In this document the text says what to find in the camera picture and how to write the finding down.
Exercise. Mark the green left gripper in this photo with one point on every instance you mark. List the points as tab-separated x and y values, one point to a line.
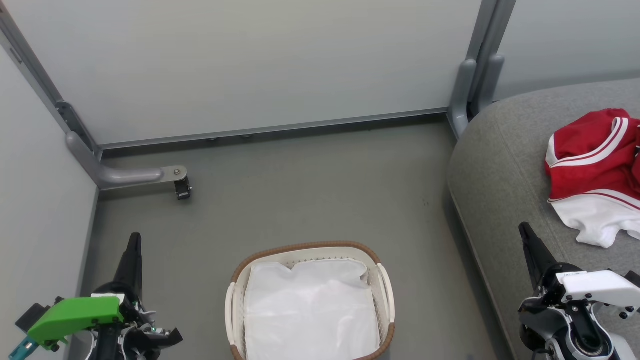
70	315

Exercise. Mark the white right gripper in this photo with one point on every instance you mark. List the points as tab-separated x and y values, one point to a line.
600	286

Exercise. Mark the red white number 23 jersey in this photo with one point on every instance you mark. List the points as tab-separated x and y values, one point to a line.
590	170

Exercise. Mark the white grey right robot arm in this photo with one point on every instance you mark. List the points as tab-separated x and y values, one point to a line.
575	330

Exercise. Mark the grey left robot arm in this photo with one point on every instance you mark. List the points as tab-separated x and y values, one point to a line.
130	340

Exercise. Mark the grey fabric sofa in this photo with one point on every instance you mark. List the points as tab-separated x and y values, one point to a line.
505	165

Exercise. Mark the long grey partition foot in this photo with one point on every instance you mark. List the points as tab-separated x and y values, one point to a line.
127	176

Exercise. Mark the black caster wheel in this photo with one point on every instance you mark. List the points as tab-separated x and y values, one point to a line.
183	190

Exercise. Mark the white laundry basket brown rim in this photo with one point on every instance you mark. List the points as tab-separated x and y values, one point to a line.
235	300

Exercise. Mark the short grey partition foot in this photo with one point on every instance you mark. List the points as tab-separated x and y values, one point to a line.
460	95
492	80

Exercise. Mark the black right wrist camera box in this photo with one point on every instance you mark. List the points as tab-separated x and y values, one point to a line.
634	277

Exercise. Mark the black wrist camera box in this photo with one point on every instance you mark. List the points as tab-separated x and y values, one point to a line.
634	277
31	315

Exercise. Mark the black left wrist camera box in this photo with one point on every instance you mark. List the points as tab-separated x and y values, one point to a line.
31	315

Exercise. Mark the teal left camera connector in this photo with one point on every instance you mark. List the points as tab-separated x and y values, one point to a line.
21	348

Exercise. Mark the grey metal partition bottom rail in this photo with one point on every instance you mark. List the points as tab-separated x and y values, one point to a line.
275	127

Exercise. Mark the grey metal partition corner post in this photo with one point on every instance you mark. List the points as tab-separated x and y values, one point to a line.
37	75

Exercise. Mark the grey metal partition upright post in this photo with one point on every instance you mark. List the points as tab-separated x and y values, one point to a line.
487	27

